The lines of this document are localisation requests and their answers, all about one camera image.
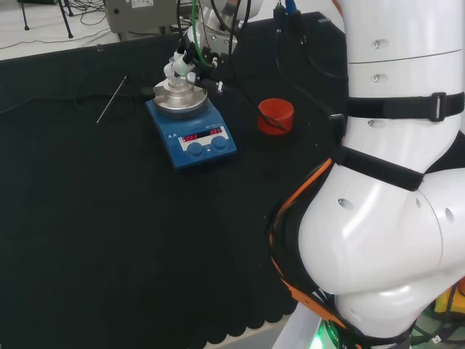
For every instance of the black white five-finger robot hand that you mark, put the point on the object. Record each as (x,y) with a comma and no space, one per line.
(194,62)

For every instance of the clear glass round-bottom flask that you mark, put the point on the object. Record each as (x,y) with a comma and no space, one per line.
(178,83)

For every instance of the heater with blue base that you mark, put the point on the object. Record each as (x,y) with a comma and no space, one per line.
(196,145)

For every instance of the orange ribbed flask holder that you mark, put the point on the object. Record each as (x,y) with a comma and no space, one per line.
(276,116)

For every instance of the grey equipment box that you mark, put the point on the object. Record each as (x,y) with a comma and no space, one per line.
(141,16)

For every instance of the thin metal probe rod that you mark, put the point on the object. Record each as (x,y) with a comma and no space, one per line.
(110,100)

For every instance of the black tripod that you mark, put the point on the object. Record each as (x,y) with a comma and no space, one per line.
(65,14)

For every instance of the black scalloped bench cloth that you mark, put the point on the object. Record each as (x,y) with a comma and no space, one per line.
(127,236)

